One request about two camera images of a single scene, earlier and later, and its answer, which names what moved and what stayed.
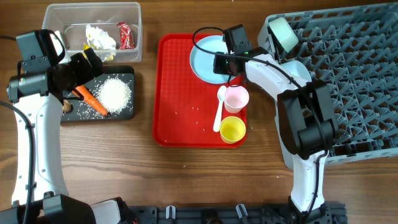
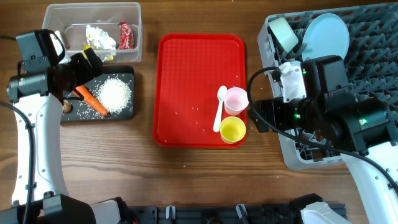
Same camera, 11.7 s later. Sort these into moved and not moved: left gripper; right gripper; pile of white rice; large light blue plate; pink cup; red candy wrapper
Moved: large light blue plate; right gripper
Not moved: pile of white rice; left gripper; pink cup; red candy wrapper
